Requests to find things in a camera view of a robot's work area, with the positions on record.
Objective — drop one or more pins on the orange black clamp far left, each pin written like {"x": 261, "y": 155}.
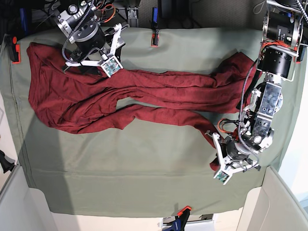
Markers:
{"x": 13, "y": 49}

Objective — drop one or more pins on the blue clamp top left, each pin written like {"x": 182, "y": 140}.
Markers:
{"x": 24, "y": 21}

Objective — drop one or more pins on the red T-shirt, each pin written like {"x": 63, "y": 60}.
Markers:
{"x": 85, "y": 103}

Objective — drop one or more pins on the green table cloth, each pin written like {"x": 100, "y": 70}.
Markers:
{"x": 147, "y": 169}

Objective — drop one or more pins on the orange black clamp far right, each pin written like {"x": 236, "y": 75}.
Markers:
{"x": 301, "y": 53}

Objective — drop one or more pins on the metal table leg bracket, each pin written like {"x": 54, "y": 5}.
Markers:
{"x": 129, "y": 10}

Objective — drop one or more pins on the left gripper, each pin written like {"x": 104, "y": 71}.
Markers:
{"x": 232, "y": 156}

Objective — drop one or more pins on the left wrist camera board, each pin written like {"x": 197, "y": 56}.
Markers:
{"x": 222, "y": 177}

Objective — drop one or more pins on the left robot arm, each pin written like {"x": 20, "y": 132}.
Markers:
{"x": 261, "y": 97}

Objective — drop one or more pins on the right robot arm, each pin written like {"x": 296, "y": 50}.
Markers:
{"x": 71, "y": 15}

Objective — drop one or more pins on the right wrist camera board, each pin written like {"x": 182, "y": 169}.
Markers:
{"x": 111, "y": 66}

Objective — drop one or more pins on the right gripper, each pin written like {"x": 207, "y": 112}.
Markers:
{"x": 94, "y": 47}

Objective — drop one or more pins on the blue clamp top middle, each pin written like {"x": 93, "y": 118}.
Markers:
{"x": 155, "y": 34}

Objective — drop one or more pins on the black clamp left edge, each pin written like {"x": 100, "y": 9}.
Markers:
{"x": 5, "y": 164}

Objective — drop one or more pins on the blue orange clamp bottom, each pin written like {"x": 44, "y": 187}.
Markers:
{"x": 180, "y": 219}

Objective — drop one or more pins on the orange black clamp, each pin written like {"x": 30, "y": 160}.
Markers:
{"x": 301, "y": 53}
{"x": 13, "y": 49}

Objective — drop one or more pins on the white bin right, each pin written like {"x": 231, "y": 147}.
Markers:
{"x": 272, "y": 207}

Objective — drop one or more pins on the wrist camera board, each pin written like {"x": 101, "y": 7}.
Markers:
{"x": 111, "y": 66}
{"x": 222, "y": 177}

